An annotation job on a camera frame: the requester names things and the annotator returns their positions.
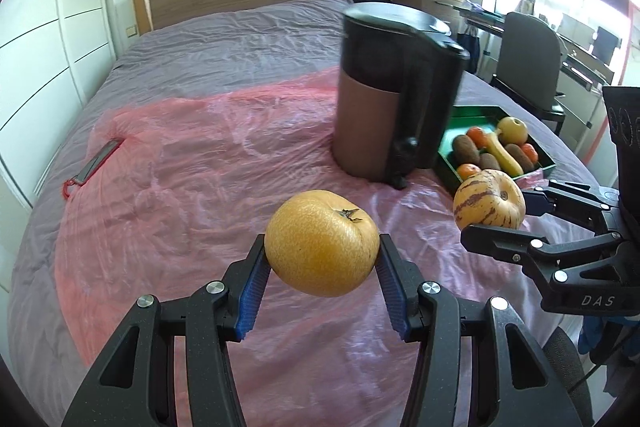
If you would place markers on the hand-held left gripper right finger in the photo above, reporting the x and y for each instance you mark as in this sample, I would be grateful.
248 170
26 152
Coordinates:
392 287

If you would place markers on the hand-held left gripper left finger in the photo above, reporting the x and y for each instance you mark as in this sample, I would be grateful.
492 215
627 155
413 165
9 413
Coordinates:
252 287

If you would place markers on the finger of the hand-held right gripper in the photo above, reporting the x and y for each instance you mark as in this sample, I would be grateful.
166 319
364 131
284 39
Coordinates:
500 242
537 203

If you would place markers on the striped yellow pepino melon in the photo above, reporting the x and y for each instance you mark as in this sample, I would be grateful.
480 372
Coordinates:
487 202

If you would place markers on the brown kiwi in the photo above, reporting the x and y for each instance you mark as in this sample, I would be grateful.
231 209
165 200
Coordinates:
489 162
521 159
466 149

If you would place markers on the orange tangerine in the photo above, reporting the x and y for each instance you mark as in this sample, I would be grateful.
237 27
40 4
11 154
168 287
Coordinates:
475 135
530 152
467 170

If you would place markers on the yellow banana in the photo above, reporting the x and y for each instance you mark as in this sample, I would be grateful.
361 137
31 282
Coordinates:
500 152

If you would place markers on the yellow-green apple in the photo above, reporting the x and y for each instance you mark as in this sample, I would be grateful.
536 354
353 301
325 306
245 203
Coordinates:
512 130

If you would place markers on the golden round pear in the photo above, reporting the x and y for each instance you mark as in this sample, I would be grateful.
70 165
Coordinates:
320 242

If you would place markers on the green tray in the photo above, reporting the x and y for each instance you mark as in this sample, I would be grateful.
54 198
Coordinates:
475 114

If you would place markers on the blue cloth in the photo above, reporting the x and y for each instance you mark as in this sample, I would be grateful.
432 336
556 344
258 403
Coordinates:
595 337

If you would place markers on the black office chair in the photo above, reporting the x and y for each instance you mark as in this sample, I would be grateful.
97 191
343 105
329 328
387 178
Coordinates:
565 357

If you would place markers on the pink plastic sheet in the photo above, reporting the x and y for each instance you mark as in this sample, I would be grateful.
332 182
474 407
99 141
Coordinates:
200 182

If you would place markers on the white desk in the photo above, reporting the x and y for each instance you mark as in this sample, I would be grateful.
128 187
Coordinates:
580 74

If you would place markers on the grey chair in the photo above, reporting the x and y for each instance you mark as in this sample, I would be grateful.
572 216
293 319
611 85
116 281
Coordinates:
530 57

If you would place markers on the dark blue bag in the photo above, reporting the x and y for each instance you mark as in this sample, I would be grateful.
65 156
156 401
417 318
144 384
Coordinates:
470 47

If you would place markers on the black and brown kettle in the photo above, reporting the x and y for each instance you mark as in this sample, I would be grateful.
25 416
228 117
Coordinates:
395 97

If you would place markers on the phone in red case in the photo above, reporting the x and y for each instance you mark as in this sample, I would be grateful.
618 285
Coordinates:
100 157

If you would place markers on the bed with grey cover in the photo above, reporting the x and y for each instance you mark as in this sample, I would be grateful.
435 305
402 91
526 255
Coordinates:
225 32

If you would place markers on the white wardrobe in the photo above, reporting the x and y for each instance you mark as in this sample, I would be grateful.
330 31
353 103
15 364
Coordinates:
50 32

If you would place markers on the wall outlet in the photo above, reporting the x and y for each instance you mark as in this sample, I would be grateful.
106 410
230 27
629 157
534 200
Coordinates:
131 30

